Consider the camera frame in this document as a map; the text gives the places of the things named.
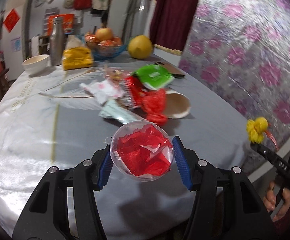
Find dark red curtain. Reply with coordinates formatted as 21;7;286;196
149;0;199;51

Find red handbag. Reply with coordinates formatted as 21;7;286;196
73;0;92;10

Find steel water bottle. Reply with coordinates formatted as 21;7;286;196
50;16;64;66

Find yellow tissue pack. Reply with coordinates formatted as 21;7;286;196
62;35;94;70

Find white pink printed wrapper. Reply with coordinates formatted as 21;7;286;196
79;79;125;105

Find yellow foam fruit net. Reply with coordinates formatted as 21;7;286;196
246;116;279;150

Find floral plastic sheet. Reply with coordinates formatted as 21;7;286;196
179;0;290;151

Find apple on top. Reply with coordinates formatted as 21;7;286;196
95;28;114;42

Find clear cup with red wrapper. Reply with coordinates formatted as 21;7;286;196
105;121;174;182

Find red foam fruit net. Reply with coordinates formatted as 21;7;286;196
141;88;168;126

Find blue glass fruit bowl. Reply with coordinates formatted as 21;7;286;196
84;33;127;60

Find grey feather print tablecloth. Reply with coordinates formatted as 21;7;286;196
0;51;257;238

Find white refrigerator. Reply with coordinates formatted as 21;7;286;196
1;0;32;80

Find white ceramic bowl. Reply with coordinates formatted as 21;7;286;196
22;54;50;75

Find pale green long wrapper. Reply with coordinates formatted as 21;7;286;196
99;99;145;125

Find yellow pomelo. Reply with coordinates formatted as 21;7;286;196
128;35;153;60

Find green tea packet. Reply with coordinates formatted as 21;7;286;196
132;64;175;90

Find red snack bag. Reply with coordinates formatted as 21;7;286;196
123;75;148;108

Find red orange gift box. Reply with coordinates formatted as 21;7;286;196
47;13;75;34

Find pink clear candy wrapper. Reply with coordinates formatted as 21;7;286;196
104;66;131;83

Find person's right hand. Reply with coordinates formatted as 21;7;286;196
263;180;290;222

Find white paper cup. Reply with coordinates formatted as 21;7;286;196
163;90;191;119

